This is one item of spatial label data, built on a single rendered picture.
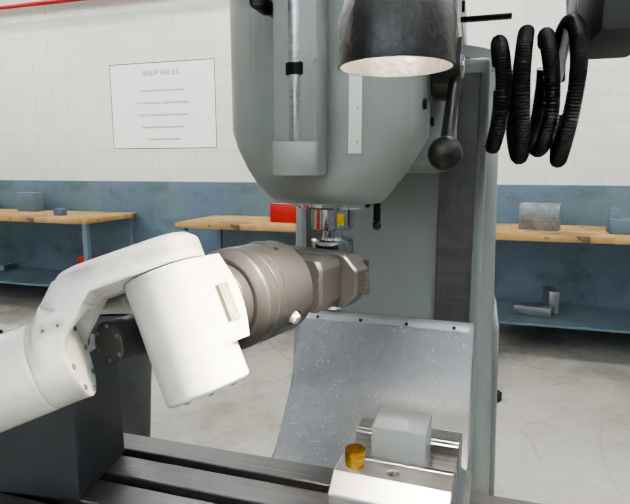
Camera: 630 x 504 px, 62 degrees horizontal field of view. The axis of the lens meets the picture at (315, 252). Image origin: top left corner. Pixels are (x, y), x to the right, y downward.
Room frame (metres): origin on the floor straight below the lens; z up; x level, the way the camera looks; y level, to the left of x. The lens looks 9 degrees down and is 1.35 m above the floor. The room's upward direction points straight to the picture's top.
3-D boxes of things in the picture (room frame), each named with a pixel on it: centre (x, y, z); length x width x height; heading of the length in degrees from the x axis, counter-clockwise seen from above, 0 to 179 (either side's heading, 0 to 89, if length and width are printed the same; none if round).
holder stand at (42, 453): (0.70, 0.41, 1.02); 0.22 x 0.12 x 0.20; 82
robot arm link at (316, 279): (0.51, 0.03, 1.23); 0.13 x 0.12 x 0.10; 58
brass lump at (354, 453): (0.53, -0.04, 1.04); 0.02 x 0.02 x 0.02
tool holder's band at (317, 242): (0.59, -0.02, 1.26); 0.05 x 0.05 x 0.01
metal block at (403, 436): (0.56, -0.10, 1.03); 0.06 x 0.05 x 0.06; 71
